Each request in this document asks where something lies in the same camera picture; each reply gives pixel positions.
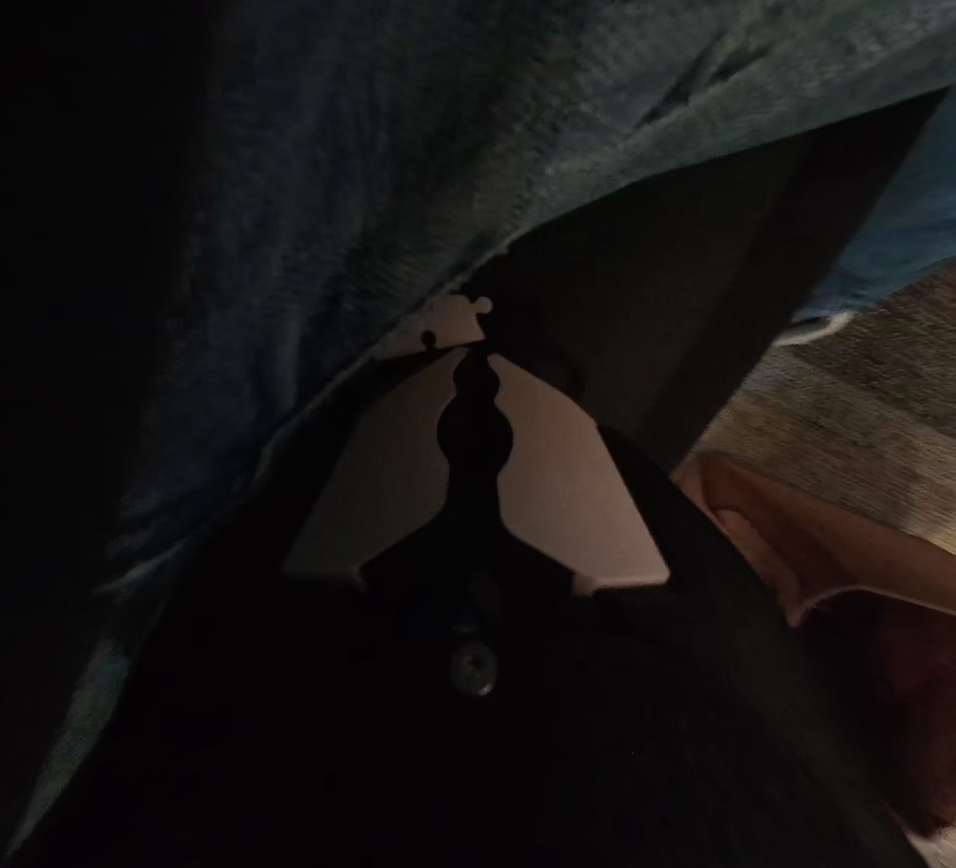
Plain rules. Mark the person's blue jeans leg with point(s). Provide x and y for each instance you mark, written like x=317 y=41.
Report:
x=911 y=225

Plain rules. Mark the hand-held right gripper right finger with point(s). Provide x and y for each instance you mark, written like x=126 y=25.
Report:
x=575 y=502

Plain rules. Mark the person's left hand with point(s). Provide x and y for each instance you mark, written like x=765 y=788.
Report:
x=821 y=547

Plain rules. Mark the dark table side panel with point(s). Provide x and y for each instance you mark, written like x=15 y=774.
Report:
x=709 y=248

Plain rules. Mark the white jigsaw puzzle piece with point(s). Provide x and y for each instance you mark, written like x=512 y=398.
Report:
x=455 y=323

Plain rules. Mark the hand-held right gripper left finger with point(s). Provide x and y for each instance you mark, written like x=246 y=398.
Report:
x=388 y=479

